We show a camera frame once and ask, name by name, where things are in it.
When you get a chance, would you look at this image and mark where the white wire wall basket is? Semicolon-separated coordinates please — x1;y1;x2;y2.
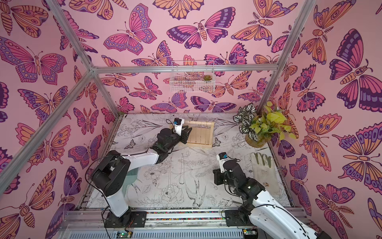
168;60;216;94

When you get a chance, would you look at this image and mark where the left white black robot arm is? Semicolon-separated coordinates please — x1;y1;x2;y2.
91;125;193;219

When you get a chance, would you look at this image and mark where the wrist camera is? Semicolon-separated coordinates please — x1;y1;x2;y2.
173;118;185;136
216;152;230;173

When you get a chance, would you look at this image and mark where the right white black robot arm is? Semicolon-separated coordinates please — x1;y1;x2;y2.
214;155;330;239

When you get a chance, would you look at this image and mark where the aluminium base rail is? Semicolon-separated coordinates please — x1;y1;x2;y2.
57;208;270;239

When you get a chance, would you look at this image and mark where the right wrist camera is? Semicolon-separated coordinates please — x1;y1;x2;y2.
216;152;230;173

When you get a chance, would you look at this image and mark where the potted green leafy plant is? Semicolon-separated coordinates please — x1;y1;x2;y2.
233;101;298;148

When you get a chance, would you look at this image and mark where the beige green gardening glove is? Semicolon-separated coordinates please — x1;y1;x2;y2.
250;152;281;196

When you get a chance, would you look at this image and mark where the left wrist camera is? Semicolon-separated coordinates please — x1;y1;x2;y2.
173;118;185;136

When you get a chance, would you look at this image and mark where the small succulent in basket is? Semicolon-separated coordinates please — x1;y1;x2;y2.
203;75;212;81

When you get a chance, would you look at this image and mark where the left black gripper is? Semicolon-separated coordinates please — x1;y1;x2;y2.
165;126;192;154

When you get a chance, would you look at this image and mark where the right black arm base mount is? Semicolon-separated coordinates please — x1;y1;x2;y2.
224;207;254;227

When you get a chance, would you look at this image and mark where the metal cage frame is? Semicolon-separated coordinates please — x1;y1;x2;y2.
1;1;316;193

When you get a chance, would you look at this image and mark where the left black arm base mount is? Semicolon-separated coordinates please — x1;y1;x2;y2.
105;209;147;228

